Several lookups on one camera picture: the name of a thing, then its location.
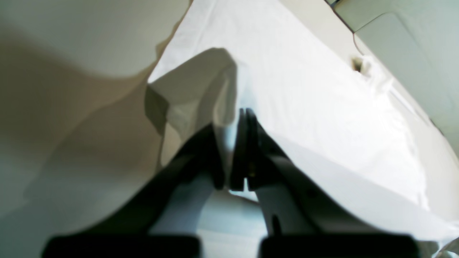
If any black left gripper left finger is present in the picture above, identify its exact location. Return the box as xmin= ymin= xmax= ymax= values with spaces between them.
xmin=43 ymin=124 xmax=225 ymax=258

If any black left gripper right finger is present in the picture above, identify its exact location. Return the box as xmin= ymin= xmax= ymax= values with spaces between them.
xmin=229 ymin=108 xmax=420 ymax=258

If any white T-shirt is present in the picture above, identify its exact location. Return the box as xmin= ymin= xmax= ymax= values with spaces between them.
xmin=148 ymin=0 xmax=458 ymax=258

